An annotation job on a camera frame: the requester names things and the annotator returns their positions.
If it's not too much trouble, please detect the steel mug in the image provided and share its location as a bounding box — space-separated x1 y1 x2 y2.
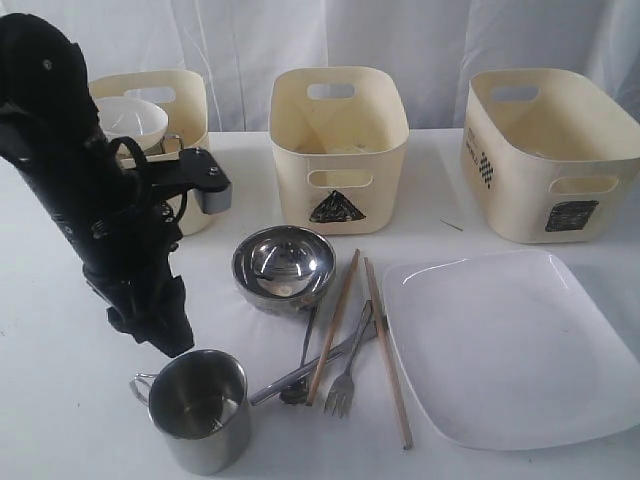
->
159 132 185 154
129 349 252 476

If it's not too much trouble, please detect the black looped cable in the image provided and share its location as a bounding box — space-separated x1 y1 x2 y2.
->
107 135 166 216

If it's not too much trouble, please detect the white square plate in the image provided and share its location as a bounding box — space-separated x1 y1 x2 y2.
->
382 250 639 451

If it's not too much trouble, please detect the steel spoon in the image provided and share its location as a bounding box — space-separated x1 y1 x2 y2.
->
279 305 318 405

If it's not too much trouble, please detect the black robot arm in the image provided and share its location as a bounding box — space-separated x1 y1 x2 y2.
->
1 13 194 357

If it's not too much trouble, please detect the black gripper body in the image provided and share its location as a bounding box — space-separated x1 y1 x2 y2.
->
83 202 183 344

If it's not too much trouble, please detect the small white bowl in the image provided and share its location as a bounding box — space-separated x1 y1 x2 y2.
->
94 96 169 150

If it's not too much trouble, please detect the cream bin with triangle mark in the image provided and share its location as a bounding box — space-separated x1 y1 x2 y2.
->
269 66 409 235

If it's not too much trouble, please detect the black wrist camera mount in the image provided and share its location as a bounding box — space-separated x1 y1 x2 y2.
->
149 147 233 222

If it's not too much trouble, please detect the steel table knife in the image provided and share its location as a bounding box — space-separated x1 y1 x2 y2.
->
249 334 356 406

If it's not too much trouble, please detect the steel fork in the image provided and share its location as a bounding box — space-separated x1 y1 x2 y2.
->
324 300 372 418

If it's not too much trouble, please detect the stainless steel bowl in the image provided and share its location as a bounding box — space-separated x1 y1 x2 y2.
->
231 224 336 316

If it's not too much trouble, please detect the cream bin with square mark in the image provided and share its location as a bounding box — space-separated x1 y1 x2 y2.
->
460 68 639 244

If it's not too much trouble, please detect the wooden chopstick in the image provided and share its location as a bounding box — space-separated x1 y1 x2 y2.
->
364 257 414 451
305 248 361 407

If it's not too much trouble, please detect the small thin needle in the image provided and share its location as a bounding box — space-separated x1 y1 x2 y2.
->
440 219 464 232

